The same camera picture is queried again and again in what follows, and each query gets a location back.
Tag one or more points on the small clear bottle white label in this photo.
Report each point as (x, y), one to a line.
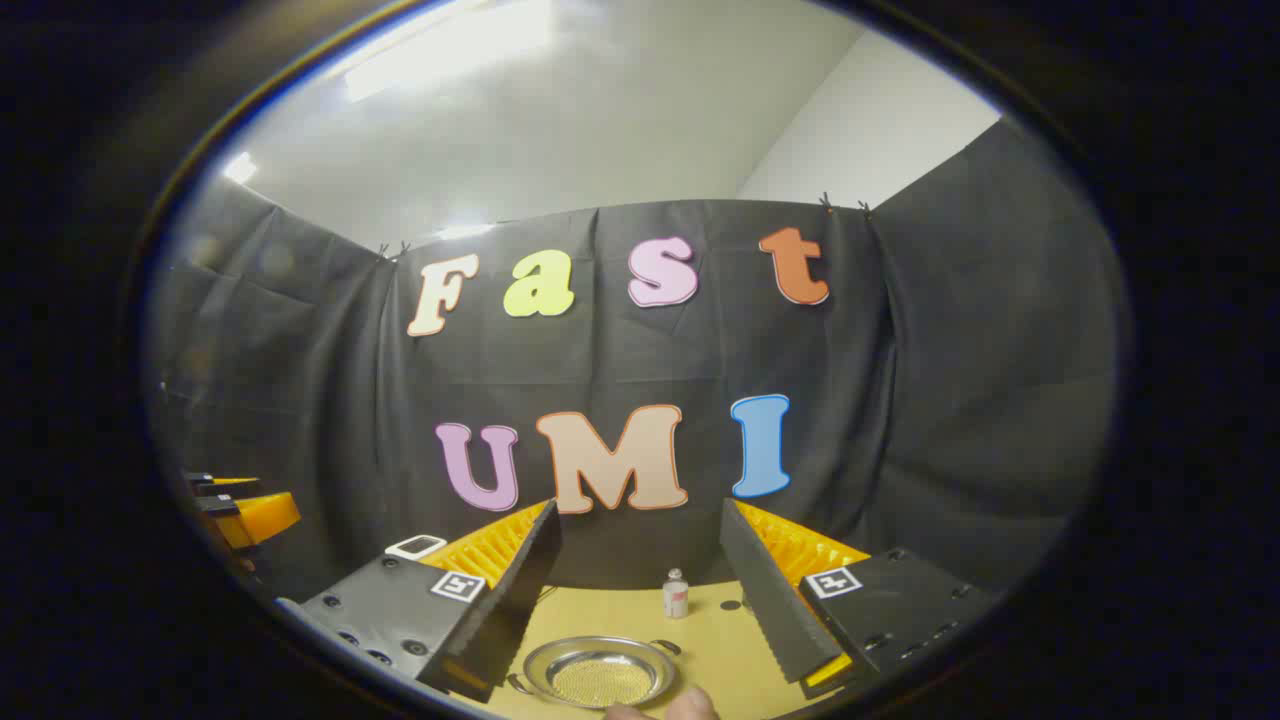
(676, 596)

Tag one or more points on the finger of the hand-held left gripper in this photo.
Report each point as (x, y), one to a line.
(225, 487)
(260, 517)

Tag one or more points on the pile of pale beans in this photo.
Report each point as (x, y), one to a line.
(602, 681)

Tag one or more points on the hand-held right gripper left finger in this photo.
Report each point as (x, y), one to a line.
(520, 590)

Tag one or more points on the black backdrop cloth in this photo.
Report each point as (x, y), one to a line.
(300, 380)

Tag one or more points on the stainless steel pot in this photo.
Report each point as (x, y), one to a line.
(560, 660)

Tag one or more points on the white toaster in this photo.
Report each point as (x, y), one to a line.
(415, 546)

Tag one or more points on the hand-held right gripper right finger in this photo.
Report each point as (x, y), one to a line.
(770, 590)

